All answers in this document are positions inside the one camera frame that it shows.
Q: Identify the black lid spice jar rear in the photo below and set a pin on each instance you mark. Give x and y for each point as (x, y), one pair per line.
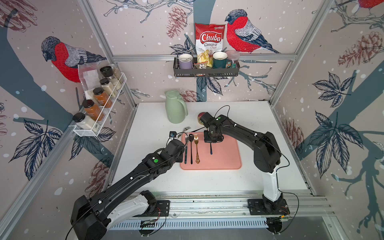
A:
(108, 73)

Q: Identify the white powder spice jar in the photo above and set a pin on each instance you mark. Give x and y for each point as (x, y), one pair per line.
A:
(83, 121)

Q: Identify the pink plastic tray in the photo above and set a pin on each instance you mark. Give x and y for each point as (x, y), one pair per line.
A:
(226, 155)

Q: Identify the orange spice jar middle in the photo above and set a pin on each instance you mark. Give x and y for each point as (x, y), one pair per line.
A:
(102, 97)

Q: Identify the purple mug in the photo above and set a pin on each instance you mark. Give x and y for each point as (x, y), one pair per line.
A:
(185, 61)

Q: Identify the teal handle fork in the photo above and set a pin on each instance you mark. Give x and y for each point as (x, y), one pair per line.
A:
(186, 150)

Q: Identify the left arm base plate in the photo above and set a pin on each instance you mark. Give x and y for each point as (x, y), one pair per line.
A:
(160, 209)

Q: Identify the Chuba cassava chips bag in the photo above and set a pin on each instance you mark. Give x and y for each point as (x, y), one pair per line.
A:
(209, 38)

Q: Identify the black wire wall shelf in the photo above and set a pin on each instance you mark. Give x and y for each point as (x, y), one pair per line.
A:
(208, 72)

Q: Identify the dark green mug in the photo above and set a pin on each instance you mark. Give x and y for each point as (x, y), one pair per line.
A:
(221, 61)

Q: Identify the pink lidded plastic container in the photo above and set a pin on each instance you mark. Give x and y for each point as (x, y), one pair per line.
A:
(233, 57)

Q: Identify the orange spice jar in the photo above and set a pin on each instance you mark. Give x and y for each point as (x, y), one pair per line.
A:
(102, 97)
(93, 110)

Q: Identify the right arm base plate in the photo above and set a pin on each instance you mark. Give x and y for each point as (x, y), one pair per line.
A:
(261, 207)

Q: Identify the round red yellow tin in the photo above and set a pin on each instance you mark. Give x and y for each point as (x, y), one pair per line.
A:
(201, 118)

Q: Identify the clear acrylic spice rack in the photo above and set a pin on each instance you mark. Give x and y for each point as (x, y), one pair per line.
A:
(98, 130)

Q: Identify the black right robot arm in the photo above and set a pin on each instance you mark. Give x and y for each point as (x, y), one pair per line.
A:
(266, 154)

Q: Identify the small snack packet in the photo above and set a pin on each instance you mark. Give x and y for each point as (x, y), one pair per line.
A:
(202, 65)

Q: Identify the orange spice jar front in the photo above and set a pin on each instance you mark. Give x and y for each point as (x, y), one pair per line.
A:
(93, 110)

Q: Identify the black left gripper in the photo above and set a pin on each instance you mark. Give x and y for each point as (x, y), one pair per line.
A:
(180, 157)

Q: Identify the green thermos jug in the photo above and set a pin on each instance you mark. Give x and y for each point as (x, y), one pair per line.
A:
(176, 107)

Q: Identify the beige spice jar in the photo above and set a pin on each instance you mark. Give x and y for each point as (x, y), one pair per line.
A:
(108, 87)

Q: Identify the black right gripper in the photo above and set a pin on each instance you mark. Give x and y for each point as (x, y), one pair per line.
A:
(207, 141)

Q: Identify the clear plastic bag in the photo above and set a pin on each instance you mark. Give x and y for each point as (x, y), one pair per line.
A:
(89, 75)

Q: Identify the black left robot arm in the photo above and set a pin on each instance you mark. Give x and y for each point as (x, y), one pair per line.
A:
(93, 217)

